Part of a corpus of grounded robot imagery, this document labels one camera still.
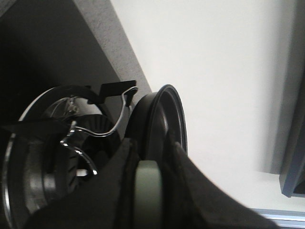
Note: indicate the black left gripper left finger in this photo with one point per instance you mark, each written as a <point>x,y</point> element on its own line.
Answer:
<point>104,202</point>

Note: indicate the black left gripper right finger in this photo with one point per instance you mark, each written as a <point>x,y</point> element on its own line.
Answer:
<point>192,201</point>

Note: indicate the black frying pan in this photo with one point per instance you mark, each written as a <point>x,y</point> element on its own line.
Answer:
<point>154,117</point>

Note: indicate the black left gas burner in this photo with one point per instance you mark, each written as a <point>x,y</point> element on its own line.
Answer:
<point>65,171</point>

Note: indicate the black glass gas hob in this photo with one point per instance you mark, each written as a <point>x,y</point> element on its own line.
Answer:
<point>43,44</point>

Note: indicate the chrome wire pan stand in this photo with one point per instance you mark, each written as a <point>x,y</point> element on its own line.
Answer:
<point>95,129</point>

